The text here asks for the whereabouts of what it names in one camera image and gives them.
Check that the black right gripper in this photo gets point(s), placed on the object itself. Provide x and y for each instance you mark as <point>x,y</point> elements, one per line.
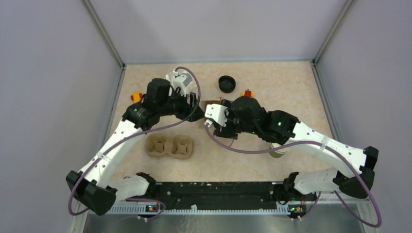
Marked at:
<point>227,131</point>

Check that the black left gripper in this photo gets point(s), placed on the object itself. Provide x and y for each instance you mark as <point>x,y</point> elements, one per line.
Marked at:
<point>188,109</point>

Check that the beige pink cake bag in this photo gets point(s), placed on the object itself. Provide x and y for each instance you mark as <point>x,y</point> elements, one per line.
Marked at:
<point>208,123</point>

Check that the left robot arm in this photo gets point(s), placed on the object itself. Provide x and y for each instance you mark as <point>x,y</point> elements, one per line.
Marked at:
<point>164,105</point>

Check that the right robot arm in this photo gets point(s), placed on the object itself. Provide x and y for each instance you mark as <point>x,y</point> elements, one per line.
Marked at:
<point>351,169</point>

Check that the red green toy car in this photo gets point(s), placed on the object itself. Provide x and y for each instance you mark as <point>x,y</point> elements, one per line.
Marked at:
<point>248,93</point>

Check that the brown cardboard cup carrier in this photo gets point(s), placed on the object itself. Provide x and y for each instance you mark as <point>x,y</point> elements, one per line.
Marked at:
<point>161,145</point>

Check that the orange red toy car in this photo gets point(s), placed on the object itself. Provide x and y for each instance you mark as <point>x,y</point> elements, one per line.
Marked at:
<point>136,97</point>

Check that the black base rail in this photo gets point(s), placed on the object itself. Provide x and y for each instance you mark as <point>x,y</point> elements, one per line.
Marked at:
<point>225,195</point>

